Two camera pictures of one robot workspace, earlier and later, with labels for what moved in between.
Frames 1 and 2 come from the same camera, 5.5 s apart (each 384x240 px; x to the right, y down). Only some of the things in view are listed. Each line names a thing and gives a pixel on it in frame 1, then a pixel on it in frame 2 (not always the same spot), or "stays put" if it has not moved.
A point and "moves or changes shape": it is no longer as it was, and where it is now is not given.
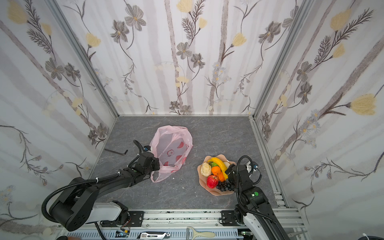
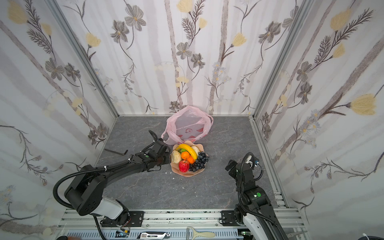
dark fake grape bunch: [225, 185] -> [199, 164]
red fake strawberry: [212, 181] -> [184, 165]
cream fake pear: [227, 164] moves or changes shape
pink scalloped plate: [203, 180] -> [191, 173]
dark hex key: [116, 152] stays put
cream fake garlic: [205, 169] -> [175, 157]
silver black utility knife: [153, 235] stays put
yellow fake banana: [222, 166] -> [189, 149]
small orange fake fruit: [216, 170] -> [185, 155]
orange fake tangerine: [221, 176] -> [191, 159]
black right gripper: [232, 173] stays put
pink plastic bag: [172, 145] -> [187, 123]
